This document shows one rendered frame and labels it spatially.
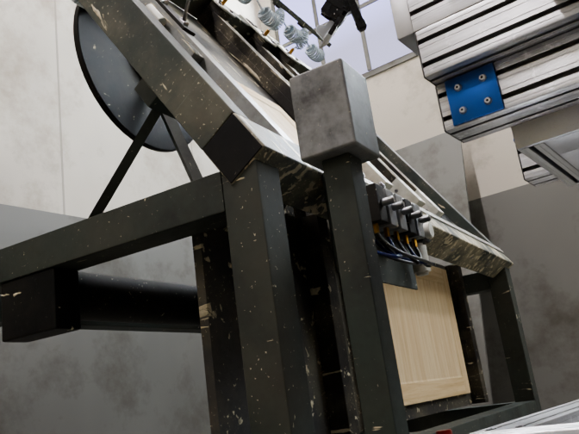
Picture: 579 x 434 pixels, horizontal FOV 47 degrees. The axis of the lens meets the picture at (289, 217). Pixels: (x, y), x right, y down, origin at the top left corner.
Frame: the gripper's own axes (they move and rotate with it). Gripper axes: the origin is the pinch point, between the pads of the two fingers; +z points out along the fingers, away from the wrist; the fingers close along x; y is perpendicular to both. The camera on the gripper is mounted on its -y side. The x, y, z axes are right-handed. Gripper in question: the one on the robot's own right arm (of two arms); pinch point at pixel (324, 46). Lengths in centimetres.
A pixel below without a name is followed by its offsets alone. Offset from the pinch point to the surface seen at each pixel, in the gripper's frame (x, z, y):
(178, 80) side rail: 75, 37, 16
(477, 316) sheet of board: -209, 56, -161
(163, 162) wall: -264, 88, 78
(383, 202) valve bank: 72, 35, -37
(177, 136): -55, 55, 37
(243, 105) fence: 54, 33, 4
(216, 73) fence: 47, 30, 16
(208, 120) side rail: 82, 41, 5
